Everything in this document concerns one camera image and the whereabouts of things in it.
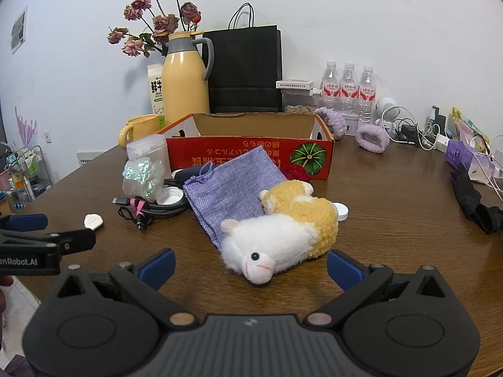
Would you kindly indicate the white plush sheep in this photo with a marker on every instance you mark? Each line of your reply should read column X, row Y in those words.
column 271, row 239

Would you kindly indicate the lilac tin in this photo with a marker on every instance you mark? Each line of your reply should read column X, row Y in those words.
column 353, row 123

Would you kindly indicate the person's left hand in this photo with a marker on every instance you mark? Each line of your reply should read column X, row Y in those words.
column 5, row 281

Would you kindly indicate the smooth white bottle cap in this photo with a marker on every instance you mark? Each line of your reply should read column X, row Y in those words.
column 342, row 211

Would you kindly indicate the yellow plush sheep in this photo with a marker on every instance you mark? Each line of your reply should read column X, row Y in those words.
column 314, row 214

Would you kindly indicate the ribbed white jar lid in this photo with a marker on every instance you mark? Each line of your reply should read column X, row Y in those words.
column 169, row 196

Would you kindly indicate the bag of glass beads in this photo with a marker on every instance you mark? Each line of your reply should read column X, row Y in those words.
column 141, row 178

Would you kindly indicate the dried rose bouquet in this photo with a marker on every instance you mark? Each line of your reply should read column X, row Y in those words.
column 135, row 45

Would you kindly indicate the yellow mug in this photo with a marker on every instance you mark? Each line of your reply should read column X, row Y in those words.
column 139, row 129

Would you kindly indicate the colourful snack packets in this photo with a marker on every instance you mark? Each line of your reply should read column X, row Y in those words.
column 469, row 127

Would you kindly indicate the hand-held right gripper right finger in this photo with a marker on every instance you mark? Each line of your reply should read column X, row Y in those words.
column 344, row 270

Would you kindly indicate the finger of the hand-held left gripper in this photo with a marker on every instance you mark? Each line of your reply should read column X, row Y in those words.
column 76, row 240
column 27, row 222

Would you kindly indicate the wall picture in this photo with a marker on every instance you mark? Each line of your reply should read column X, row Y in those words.
column 19, row 29

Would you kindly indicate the yellow thermos jug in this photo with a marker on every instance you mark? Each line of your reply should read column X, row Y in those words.
column 184, row 86

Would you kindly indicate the white wall socket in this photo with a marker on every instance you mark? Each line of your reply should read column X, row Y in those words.
column 48, row 136

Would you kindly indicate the clear plastic jar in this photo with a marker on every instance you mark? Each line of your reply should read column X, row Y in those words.
column 149, row 147

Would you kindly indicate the small white case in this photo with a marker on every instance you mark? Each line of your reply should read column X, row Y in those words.
column 94, row 221

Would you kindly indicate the white milk carton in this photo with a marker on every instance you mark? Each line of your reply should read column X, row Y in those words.
column 155, row 90

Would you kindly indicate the black device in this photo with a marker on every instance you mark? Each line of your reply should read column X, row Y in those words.
column 436, row 119

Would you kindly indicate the small white desk fan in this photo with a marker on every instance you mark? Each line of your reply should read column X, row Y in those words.
column 387, row 112

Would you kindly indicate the white charger plug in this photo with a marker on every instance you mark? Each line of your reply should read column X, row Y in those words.
column 442, row 142

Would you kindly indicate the purple plant wall sticker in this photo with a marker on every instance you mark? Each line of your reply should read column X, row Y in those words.
column 25, row 127

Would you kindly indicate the purple packet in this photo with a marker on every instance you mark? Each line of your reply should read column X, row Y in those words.
column 461, row 155

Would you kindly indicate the red cardboard box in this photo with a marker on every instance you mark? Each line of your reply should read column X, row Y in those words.
column 243, row 157

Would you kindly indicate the black paper bag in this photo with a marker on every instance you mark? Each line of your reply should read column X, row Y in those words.
column 245, row 70

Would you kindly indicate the fuzzy purple wristband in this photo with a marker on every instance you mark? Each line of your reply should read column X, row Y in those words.
column 372, row 143
column 334, row 119

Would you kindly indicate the dark blue handheld device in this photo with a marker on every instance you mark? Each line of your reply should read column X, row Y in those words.
column 192, row 172

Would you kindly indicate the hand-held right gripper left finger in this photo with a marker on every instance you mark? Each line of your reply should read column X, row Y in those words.
column 159, row 269

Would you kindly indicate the clear seed container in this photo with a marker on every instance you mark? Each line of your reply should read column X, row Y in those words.
column 296, row 96

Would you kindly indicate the clear water bottle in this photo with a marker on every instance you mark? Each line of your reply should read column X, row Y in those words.
column 367, row 92
column 349, row 88
column 331, row 86

